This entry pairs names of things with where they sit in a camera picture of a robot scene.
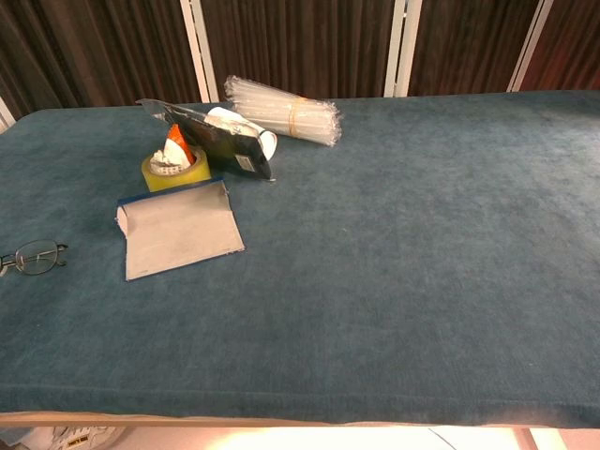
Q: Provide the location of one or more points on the blue table cloth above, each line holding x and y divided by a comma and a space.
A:
375, 262

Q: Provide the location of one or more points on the orange white crumpled wrapper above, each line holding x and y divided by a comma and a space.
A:
176, 140

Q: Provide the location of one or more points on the white partition frame post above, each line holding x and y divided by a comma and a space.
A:
402, 47
4, 115
532, 44
199, 51

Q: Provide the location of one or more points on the blue glasses case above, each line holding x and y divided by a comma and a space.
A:
183, 234

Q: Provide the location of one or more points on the black item in clear bag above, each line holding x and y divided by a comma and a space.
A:
225, 145

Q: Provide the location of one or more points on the dark brown pleated curtain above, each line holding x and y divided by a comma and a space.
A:
300, 42

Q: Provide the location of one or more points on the black rimmed eyeglasses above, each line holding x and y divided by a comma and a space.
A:
35, 258

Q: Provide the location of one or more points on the white paper cup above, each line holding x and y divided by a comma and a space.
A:
270, 143

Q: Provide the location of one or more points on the white sneaker under table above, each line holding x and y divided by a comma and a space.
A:
79, 437

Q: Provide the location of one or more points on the bundle of wrapped clear straws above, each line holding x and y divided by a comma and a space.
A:
281, 112

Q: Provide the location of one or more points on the yellow tape roll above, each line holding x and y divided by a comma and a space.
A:
159, 180

